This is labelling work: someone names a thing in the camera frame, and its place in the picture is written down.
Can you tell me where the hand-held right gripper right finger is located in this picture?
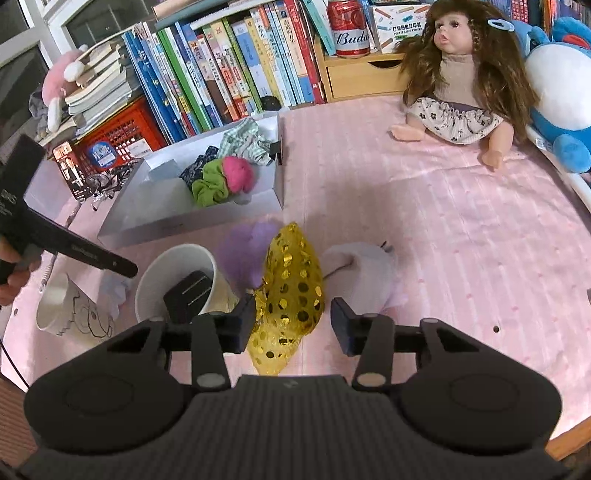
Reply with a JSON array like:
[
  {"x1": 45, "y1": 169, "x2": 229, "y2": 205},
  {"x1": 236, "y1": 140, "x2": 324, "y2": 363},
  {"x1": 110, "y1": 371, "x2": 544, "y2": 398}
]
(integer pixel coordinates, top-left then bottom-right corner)
[{"x1": 330, "y1": 296, "x2": 485, "y2": 393}]

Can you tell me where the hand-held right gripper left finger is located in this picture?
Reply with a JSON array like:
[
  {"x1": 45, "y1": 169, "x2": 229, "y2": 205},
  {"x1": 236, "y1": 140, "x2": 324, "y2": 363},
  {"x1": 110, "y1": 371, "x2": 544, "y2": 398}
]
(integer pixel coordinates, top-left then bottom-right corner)
[{"x1": 106, "y1": 292, "x2": 257, "y2": 393}]

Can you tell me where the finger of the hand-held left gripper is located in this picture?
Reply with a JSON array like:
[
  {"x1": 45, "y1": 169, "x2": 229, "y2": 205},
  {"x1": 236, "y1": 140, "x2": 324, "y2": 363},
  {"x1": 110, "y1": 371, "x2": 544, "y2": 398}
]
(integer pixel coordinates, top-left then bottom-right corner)
[
  {"x1": 163, "y1": 270, "x2": 215, "y2": 324},
  {"x1": 23, "y1": 210, "x2": 139, "y2": 278}
]

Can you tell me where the paper cup with yellow drawing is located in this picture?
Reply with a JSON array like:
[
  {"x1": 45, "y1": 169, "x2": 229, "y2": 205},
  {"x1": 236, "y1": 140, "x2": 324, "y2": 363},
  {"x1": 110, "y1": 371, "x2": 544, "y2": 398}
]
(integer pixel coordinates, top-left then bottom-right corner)
[{"x1": 135, "y1": 243, "x2": 241, "y2": 324}]

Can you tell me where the gold sequin cloth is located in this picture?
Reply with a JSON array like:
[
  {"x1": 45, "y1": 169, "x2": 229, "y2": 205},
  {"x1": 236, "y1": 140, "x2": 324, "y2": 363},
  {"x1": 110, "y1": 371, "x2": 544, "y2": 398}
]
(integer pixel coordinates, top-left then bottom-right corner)
[{"x1": 247, "y1": 222, "x2": 325, "y2": 377}]

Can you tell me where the paper cup with animal drawing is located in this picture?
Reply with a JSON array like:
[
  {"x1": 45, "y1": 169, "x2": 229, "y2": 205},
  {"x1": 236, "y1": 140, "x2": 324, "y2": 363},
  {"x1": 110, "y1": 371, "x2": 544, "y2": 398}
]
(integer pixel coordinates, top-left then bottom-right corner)
[{"x1": 36, "y1": 272, "x2": 116, "y2": 349}]

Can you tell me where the white cardboard box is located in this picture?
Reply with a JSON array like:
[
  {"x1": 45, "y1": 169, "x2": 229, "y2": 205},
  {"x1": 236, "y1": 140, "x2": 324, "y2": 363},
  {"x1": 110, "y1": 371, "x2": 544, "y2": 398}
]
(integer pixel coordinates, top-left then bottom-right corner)
[{"x1": 97, "y1": 113, "x2": 284, "y2": 247}]

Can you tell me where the large white foam block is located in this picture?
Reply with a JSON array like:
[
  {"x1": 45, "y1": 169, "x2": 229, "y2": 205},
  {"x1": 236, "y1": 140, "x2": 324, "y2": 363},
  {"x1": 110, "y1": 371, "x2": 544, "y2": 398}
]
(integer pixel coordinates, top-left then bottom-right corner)
[{"x1": 134, "y1": 180, "x2": 199, "y2": 217}]

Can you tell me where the green scrunchie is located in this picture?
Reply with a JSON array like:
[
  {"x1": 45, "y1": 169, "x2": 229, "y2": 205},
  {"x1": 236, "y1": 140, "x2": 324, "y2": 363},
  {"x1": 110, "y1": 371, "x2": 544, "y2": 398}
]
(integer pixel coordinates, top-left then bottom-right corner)
[{"x1": 191, "y1": 161, "x2": 232, "y2": 208}]

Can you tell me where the navy patterned cloth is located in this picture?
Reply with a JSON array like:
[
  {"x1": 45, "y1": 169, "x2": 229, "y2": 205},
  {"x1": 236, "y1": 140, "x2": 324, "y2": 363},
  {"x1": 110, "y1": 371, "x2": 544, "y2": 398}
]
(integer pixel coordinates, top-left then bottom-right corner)
[{"x1": 179, "y1": 145, "x2": 222, "y2": 188}]

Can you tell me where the pink scrunchie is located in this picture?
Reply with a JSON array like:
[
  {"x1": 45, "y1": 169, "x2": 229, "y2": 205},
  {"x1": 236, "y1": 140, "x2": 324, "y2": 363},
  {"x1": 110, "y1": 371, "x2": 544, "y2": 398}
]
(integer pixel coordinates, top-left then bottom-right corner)
[{"x1": 222, "y1": 156, "x2": 256, "y2": 193}]

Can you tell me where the green floral cloth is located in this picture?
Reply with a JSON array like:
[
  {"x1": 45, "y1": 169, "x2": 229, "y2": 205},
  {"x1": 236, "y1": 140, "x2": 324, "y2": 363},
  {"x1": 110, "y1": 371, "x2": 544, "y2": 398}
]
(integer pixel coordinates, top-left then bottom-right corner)
[{"x1": 218, "y1": 117, "x2": 273, "y2": 166}]

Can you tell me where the person's left hand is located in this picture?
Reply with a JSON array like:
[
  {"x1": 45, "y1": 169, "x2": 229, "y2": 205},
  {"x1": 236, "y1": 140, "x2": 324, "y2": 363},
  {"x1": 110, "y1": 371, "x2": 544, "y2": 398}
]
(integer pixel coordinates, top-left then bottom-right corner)
[{"x1": 0, "y1": 240, "x2": 43, "y2": 306}]

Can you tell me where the white folded paper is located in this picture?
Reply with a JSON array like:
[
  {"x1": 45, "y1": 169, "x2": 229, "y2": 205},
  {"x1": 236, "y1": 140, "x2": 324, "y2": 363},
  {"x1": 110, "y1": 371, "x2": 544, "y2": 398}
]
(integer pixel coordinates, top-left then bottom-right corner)
[{"x1": 98, "y1": 272, "x2": 132, "y2": 319}]

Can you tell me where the white scrunchie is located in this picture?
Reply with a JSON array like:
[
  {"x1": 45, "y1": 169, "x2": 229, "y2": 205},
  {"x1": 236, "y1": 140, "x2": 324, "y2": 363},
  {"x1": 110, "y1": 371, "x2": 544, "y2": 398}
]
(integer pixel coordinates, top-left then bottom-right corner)
[{"x1": 321, "y1": 240, "x2": 409, "y2": 315}]

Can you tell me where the purple scrunchie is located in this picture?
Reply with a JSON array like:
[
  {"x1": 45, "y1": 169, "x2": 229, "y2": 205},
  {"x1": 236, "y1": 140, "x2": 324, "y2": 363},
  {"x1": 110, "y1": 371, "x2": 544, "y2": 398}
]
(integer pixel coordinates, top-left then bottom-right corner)
[{"x1": 217, "y1": 220, "x2": 280, "y2": 289}]

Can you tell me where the round blue sticker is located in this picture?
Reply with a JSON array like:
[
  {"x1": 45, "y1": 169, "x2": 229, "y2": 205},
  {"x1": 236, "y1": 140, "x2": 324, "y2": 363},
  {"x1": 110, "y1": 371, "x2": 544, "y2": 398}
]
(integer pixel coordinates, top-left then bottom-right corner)
[{"x1": 88, "y1": 141, "x2": 116, "y2": 169}]

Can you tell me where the pink plush bunny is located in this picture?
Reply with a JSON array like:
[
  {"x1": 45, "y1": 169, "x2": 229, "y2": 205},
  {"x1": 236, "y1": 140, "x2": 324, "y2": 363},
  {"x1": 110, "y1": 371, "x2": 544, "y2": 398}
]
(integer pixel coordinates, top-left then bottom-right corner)
[{"x1": 41, "y1": 45, "x2": 90, "y2": 132}]

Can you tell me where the red plastic crate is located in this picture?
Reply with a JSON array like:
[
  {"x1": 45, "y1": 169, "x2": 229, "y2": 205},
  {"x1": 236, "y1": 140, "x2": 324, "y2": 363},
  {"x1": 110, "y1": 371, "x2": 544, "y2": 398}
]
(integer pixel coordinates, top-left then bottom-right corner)
[{"x1": 53, "y1": 97, "x2": 167, "y2": 185}]

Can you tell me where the stack of lying books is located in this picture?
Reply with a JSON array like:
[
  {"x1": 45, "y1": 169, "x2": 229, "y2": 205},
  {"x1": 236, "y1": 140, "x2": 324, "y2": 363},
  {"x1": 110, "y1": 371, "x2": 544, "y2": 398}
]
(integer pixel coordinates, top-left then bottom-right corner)
[{"x1": 65, "y1": 39, "x2": 141, "y2": 134}]

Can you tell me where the pink striped tablecloth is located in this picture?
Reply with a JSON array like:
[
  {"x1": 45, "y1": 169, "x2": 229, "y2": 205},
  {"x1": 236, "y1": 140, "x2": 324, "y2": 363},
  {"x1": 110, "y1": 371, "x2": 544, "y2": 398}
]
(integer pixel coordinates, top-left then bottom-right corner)
[{"x1": 0, "y1": 95, "x2": 591, "y2": 441}]

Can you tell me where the row of upright books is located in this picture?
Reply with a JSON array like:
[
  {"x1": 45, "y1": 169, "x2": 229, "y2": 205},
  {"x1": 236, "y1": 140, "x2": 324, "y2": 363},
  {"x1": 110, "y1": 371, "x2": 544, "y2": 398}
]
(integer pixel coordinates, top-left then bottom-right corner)
[{"x1": 122, "y1": 0, "x2": 338, "y2": 144}]

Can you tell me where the wooden drawer box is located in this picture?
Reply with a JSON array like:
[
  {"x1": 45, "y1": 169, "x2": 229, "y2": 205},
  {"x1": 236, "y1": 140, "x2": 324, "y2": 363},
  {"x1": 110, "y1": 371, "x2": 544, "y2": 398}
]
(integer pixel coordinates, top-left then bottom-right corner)
[{"x1": 314, "y1": 34, "x2": 416, "y2": 103}]

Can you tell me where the long-haired doll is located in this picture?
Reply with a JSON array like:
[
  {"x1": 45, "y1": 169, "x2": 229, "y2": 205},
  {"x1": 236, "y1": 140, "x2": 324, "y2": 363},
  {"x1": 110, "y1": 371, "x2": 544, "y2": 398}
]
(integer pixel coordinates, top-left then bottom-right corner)
[{"x1": 392, "y1": 0, "x2": 541, "y2": 171}]

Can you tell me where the red beer can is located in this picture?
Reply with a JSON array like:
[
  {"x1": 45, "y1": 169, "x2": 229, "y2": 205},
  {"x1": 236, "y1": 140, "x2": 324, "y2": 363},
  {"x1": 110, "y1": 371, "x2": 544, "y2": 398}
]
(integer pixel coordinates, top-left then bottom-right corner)
[{"x1": 327, "y1": 0, "x2": 371, "y2": 58}]

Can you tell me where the white printed carton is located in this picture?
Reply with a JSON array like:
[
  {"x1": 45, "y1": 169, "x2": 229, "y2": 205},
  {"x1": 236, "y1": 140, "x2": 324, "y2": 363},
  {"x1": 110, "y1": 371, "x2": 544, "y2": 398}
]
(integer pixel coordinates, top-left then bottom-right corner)
[{"x1": 369, "y1": 2, "x2": 432, "y2": 54}]

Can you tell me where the blue plush toy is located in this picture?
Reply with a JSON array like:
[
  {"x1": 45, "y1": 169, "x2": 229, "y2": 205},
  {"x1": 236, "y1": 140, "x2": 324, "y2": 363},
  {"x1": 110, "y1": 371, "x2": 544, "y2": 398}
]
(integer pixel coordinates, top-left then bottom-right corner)
[{"x1": 501, "y1": 16, "x2": 591, "y2": 175}]

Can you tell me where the row of small books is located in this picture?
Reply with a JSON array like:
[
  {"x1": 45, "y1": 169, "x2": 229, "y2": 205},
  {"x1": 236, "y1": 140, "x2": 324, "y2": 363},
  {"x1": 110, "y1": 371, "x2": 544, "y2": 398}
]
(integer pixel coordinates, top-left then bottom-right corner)
[{"x1": 501, "y1": 0, "x2": 591, "y2": 24}]

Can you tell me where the black cable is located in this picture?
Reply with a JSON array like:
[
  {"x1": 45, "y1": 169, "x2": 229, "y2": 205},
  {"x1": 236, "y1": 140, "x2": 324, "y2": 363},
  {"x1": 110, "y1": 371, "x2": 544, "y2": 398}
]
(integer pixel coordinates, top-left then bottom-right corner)
[{"x1": 0, "y1": 339, "x2": 28, "y2": 393}]

